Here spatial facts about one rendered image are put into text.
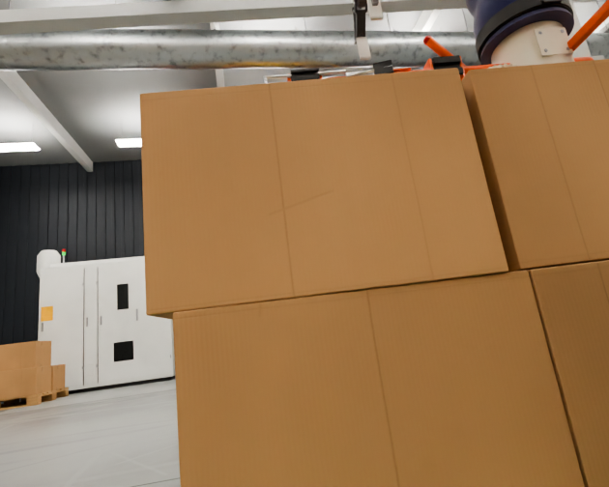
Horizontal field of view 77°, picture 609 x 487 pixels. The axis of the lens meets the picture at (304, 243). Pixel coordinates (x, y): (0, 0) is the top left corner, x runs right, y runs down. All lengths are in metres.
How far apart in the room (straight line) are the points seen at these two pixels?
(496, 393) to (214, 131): 0.64
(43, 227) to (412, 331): 12.57
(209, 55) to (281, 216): 6.15
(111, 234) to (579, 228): 11.87
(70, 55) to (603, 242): 6.84
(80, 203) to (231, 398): 12.28
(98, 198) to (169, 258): 12.05
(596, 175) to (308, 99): 0.55
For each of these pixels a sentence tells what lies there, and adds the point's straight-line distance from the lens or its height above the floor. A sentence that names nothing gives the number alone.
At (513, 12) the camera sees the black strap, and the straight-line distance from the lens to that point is 1.21.
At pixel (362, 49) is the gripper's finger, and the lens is 1.19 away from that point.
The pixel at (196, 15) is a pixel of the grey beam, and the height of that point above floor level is 3.10.
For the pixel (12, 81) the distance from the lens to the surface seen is 9.81.
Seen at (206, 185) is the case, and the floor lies 0.75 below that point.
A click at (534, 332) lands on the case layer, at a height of 0.44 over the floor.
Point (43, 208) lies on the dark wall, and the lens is 13.14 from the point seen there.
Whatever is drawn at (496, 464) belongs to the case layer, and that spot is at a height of 0.26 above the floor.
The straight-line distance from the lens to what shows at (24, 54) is 7.27.
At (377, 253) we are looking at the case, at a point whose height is 0.60.
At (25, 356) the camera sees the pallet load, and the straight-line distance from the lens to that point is 7.17.
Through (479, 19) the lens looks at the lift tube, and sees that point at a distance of 1.28.
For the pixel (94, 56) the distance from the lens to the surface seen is 6.98.
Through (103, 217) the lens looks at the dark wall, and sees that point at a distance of 12.42.
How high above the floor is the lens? 0.48
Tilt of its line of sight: 13 degrees up
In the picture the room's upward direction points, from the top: 7 degrees counter-clockwise
